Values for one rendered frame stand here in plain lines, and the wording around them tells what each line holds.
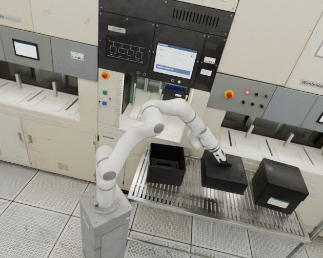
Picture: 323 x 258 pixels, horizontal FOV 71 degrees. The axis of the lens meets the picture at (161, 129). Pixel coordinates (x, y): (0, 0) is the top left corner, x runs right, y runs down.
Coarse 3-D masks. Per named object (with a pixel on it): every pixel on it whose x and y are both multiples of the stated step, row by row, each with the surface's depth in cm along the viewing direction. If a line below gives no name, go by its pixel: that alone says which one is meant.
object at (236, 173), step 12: (204, 156) 167; (228, 156) 170; (204, 168) 159; (216, 168) 156; (228, 168) 158; (240, 168) 161; (204, 180) 152; (216, 180) 150; (228, 180) 149; (240, 180) 151; (240, 192) 153
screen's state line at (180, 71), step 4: (156, 64) 167; (160, 64) 167; (156, 68) 169; (160, 68) 168; (164, 68) 168; (168, 68) 168; (172, 68) 167; (176, 68) 167; (176, 72) 168; (180, 72) 168; (184, 72) 167; (188, 72) 167
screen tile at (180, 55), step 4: (180, 52) 160; (176, 56) 162; (180, 56) 162; (184, 56) 161; (188, 56) 161; (176, 60) 164; (188, 60) 162; (192, 60) 162; (176, 64) 165; (180, 64) 165; (184, 64) 164; (188, 64) 164; (188, 68) 165
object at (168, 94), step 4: (168, 84) 251; (172, 84) 239; (164, 88) 233; (164, 92) 235; (168, 92) 235; (172, 92) 234; (176, 92) 233; (180, 92) 233; (184, 92) 233; (164, 96) 238; (168, 96) 237; (172, 96) 237; (176, 96) 236; (180, 96) 235
